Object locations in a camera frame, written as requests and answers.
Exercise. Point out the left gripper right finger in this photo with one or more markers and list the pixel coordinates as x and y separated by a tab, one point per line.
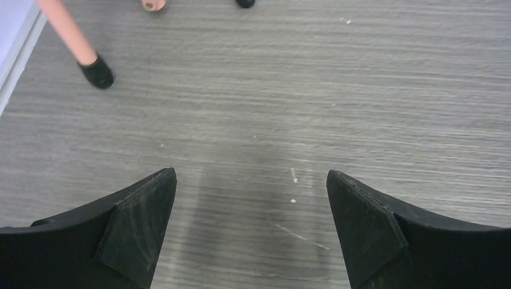
389	243

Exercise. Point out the pink music stand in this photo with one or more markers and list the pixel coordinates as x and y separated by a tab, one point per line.
93	66

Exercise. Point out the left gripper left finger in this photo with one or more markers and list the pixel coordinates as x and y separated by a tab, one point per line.
112	242

